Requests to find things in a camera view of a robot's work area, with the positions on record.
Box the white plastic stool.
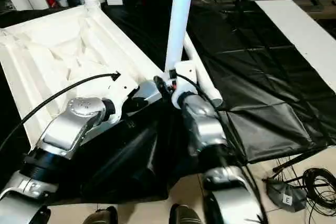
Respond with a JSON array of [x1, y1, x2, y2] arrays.
[[0, 4, 169, 154]]

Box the coiled black floor cables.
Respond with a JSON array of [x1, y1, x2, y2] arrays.
[[301, 167, 336, 224]]

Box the black floor device with label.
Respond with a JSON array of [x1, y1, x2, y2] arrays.
[[262, 177, 308, 214]]

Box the dark rounded robot body part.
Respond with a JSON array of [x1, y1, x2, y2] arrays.
[[85, 205, 119, 224], [169, 204, 203, 224]]

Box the white flat board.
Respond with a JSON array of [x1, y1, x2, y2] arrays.
[[254, 0, 336, 93]]

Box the black glossy mat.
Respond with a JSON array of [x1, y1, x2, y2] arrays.
[[0, 0, 336, 205]]

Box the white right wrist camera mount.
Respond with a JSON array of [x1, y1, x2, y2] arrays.
[[171, 60, 198, 110]]

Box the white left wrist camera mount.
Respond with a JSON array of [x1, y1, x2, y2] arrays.
[[106, 75, 140, 125]]

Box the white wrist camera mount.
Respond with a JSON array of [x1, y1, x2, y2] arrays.
[[171, 60, 198, 110], [106, 75, 140, 125]]

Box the black metal table leg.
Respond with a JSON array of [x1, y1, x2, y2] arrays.
[[272, 143, 336, 173]]

